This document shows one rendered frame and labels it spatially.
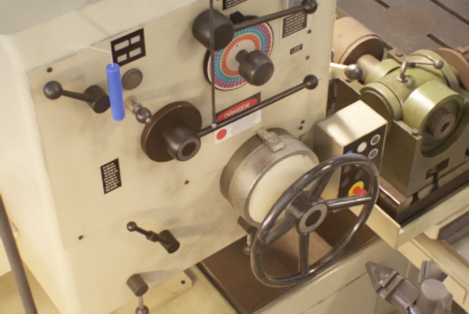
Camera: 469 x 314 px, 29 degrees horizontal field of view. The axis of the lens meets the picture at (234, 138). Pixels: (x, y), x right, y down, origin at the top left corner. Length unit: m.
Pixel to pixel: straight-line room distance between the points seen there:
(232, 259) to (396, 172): 0.64
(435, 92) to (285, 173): 0.57
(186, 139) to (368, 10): 1.51
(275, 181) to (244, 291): 0.80
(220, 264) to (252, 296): 0.16
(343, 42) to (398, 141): 0.34
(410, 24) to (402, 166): 0.81
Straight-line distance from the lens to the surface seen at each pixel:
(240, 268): 2.85
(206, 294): 2.81
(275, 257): 2.88
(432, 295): 2.03
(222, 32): 1.75
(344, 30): 2.62
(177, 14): 1.74
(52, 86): 1.62
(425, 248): 2.85
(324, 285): 2.93
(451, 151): 2.60
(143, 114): 1.74
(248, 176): 2.05
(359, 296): 3.16
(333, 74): 2.24
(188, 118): 1.89
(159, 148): 1.89
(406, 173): 2.51
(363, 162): 2.02
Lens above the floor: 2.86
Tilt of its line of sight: 44 degrees down
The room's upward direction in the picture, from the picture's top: straight up
